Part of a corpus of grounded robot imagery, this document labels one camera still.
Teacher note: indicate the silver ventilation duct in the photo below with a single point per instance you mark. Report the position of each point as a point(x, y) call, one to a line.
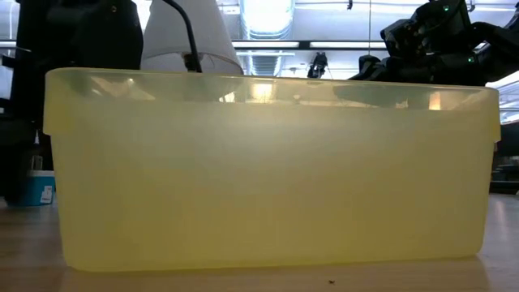
point(265, 24)

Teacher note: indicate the blue plastic cooler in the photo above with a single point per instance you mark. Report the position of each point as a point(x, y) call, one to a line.
point(36, 188)

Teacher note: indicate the white shade table lamp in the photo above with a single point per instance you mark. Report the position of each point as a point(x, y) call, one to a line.
point(170, 36)

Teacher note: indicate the black clamp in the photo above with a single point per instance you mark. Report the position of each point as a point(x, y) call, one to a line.
point(318, 65)

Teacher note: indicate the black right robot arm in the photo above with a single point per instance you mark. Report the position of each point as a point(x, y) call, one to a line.
point(498, 44)

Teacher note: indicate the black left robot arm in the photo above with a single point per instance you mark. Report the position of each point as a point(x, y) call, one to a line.
point(81, 36)

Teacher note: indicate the yellow translucent plastic bin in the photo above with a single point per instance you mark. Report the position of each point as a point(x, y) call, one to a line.
point(263, 182)

